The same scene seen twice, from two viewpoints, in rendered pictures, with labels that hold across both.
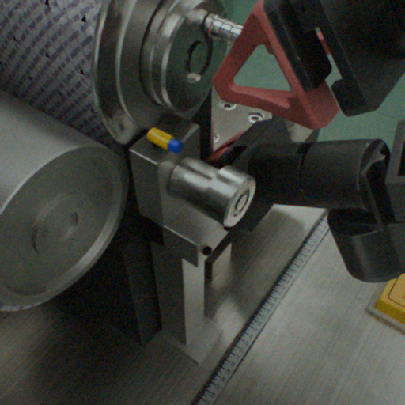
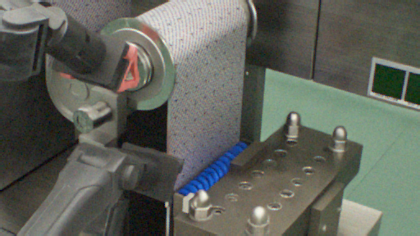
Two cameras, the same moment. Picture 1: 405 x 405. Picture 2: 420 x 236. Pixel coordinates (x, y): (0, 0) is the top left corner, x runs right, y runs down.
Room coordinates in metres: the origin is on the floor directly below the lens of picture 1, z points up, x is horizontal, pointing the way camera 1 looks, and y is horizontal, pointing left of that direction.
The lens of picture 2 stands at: (0.28, -1.13, 1.75)
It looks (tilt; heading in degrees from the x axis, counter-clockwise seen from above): 30 degrees down; 87
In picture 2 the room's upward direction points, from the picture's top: 1 degrees clockwise
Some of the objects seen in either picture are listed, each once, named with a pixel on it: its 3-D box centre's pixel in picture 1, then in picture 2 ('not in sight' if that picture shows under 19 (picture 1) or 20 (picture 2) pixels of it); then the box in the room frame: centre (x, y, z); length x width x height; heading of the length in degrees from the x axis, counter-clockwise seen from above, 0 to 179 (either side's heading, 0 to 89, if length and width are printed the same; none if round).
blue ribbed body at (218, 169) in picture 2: not in sight; (216, 173); (0.43, 0.07, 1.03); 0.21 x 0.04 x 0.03; 54
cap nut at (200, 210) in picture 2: not in sight; (201, 202); (0.39, -0.06, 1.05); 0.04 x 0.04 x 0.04
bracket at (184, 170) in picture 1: (190, 266); (102, 179); (0.24, 0.01, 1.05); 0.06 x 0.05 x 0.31; 54
